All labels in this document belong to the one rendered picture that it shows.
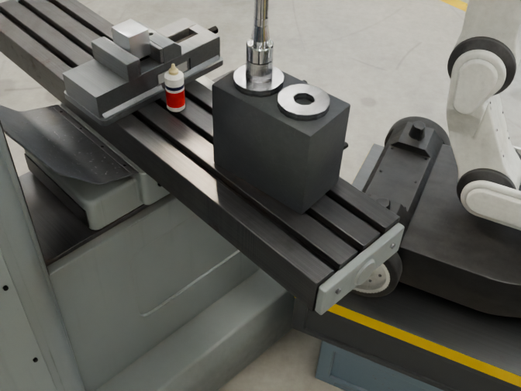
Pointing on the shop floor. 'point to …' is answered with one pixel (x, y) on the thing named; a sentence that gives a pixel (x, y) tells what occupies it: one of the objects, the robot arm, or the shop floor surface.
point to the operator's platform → (411, 338)
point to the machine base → (214, 341)
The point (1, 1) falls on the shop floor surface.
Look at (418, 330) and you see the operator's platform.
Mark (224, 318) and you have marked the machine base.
